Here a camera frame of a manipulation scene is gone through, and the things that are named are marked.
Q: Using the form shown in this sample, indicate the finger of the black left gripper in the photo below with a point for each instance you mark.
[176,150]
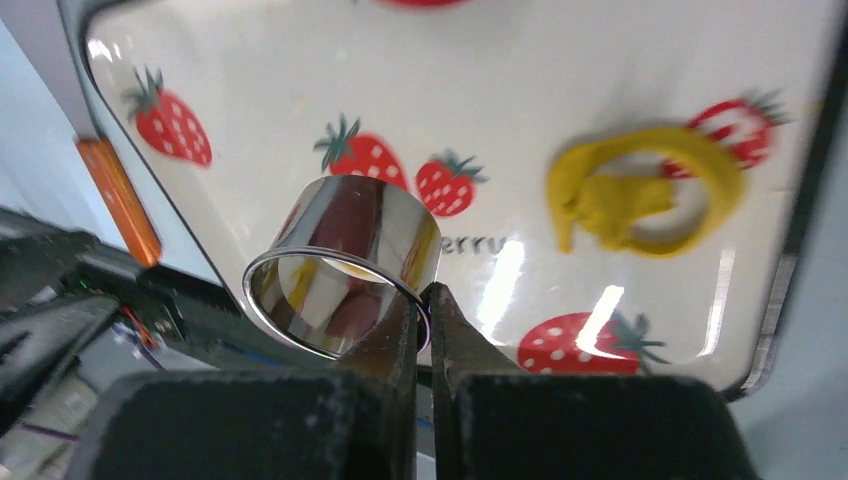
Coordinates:
[39,343]

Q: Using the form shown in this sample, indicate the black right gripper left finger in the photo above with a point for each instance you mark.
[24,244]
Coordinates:
[351,419]

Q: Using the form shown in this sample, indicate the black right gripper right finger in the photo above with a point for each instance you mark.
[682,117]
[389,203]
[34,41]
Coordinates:
[492,420]

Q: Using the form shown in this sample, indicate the white strawberry rectangular tray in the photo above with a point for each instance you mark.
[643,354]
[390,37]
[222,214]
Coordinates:
[604,186]

